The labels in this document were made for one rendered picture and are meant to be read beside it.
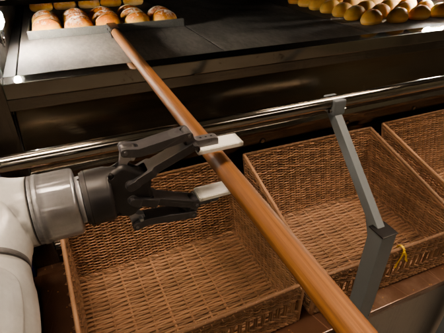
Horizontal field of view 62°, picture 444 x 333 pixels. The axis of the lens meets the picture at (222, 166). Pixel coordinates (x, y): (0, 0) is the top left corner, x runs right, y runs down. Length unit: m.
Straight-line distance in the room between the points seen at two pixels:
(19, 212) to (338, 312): 0.36
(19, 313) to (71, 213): 0.13
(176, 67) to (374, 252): 0.69
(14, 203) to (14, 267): 0.08
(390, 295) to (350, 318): 0.90
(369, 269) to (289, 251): 0.53
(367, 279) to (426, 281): 0.43
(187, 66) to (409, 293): 0.93
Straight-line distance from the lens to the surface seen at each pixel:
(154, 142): 0.50
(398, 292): 1.28
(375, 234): 0.87
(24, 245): 0.49
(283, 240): 0.43
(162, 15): 1.53
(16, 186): 0.51
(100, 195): 0.49
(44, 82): 1.04
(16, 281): 0.44
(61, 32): 1.47
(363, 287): 0.97
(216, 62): 1.12
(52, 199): 0.49
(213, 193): 0.57
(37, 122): 1.10
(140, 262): 1.27
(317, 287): 0.39
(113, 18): 1.49
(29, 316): 0.44
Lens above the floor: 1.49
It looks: 33 degrees down
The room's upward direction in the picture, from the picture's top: straight up
